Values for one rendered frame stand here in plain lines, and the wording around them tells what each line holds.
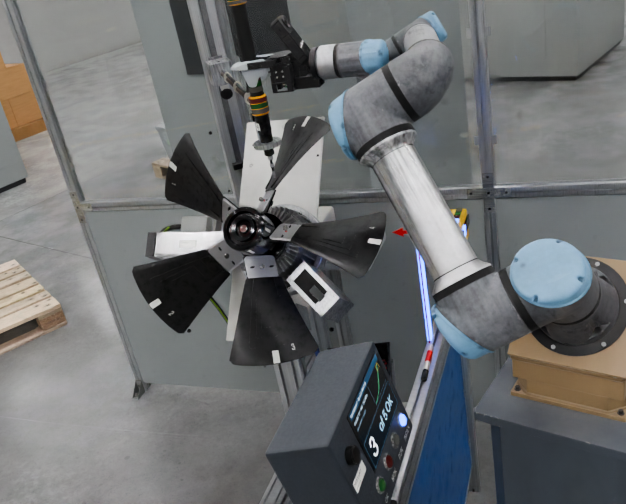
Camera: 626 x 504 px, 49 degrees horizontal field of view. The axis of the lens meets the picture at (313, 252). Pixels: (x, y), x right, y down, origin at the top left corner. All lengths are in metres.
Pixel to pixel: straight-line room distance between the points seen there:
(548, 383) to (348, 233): 0.65
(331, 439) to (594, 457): 0.56
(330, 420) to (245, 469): 1.88
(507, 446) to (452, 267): 0.42
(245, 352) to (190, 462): 1.32
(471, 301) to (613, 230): 1.32
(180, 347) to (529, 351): 2.12
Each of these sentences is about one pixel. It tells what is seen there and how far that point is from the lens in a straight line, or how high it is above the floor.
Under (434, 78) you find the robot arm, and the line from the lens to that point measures 1.26.
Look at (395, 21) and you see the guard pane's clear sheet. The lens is 2.31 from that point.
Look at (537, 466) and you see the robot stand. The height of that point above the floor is 0.89.
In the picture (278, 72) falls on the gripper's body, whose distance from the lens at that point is 1.65.
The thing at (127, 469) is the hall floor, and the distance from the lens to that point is 3.12.
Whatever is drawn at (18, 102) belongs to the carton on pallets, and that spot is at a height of 0.43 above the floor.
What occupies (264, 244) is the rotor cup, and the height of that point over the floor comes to 1.17.
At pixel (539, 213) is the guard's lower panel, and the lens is 2.44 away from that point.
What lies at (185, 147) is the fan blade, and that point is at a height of 1.40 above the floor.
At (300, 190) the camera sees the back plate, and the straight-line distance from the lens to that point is 2.09.
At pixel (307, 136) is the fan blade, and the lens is 1.85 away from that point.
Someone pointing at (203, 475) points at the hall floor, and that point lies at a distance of 2.94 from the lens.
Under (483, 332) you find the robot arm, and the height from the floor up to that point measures 1.25.
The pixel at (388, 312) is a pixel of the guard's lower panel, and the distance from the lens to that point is 2.72.
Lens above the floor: 1.91
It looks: 26 degrees down
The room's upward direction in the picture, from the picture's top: 11 degrees counter-clockwise
